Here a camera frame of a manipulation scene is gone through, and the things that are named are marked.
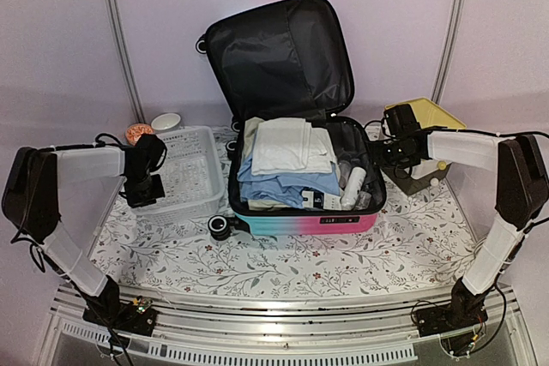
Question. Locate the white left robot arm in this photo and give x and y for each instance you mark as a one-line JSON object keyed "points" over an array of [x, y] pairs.
{"points": [[31, 203]]}

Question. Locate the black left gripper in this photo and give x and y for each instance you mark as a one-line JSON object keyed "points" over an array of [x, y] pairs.
{"points": [[134, 201]]}

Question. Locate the pink and teal kids suitcase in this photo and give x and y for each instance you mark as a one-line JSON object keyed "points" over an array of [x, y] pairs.
{"points": [[289, 59]]}

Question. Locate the left wall aluminium post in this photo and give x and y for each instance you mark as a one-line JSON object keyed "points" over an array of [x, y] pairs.
{"points": [[116, 24]]}

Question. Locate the black and white sock pack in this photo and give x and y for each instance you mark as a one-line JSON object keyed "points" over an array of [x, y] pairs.
{"points": [[320, 201]]}

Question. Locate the light blue shirt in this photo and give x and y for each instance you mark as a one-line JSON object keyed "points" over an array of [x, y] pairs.
{"points": [[284, 187]]}

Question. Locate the white garment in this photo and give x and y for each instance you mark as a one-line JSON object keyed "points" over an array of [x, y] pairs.
{"points": [[291, 145]]}

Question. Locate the white cylindrical bottle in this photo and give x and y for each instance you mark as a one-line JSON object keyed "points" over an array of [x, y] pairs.
{"points": [[354, 186]]}

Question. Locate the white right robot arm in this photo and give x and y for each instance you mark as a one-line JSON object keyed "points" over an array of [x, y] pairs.
{"points": [[519, 174]]}

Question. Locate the beige garment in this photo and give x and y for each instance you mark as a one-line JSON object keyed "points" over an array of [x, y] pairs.
{"points": [[249, 137]]}

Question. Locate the aluminium front rail frame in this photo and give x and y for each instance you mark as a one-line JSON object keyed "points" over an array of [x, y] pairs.
{"points": [[361, 330]]}

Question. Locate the floral patterned table mat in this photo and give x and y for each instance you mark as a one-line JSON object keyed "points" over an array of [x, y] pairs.
{"points": [[418, 242]]}

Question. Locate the right wall aluminium post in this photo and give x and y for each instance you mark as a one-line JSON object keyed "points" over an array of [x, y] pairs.
{"points": [[449, 43]]}

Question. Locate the white ceramic bowl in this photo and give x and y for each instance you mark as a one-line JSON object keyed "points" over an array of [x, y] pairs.
{"points": [[166, 121]]}

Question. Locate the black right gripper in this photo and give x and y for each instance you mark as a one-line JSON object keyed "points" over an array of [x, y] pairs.
{"points": [[378, 158]]}

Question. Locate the wall aluminium post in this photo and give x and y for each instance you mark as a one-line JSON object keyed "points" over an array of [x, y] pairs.
{"points": [[449, 43], [116, 24]]}

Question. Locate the orange patterned small dish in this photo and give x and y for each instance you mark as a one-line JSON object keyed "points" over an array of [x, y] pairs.
{"points": [[134, 132]]}

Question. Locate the white perforated plastic basket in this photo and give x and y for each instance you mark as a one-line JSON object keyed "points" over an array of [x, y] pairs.
{"points": [[191, 176]]}

